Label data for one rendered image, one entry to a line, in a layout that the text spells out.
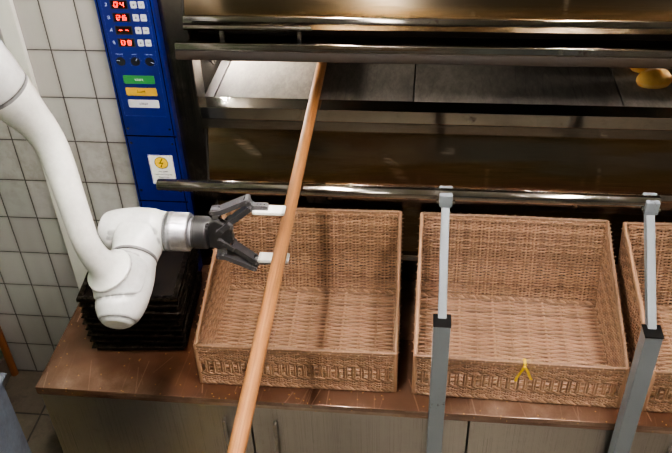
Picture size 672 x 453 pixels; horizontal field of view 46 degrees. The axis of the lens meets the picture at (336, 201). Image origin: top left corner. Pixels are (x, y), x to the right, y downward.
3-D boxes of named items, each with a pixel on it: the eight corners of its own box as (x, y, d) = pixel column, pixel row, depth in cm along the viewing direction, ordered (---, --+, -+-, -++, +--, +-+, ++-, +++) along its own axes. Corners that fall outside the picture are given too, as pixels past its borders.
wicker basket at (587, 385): (415, 277, 256) (418, 208, 240) (596, 287, 250) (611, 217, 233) (409, 396, 217) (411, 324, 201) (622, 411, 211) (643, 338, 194)
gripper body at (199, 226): (193, 207, 180) (234, 208, 179) (198, 236, 185) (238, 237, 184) (186, 227, 174) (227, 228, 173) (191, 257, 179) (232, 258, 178)
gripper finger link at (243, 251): (219, 239, 178) (215, 242, 178) (259, 265, 181) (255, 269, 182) (222, 228, 181) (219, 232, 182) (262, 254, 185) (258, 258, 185)
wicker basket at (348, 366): (230, 270, 262) (220, 202, 245) (403, 276, 256) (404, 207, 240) (197, 385, 223) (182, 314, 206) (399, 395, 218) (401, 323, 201)
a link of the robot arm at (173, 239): (176, 234, 187) (201, 235, 186) (166, 259, 179) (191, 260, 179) (170, 203, 181) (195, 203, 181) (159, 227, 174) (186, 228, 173)
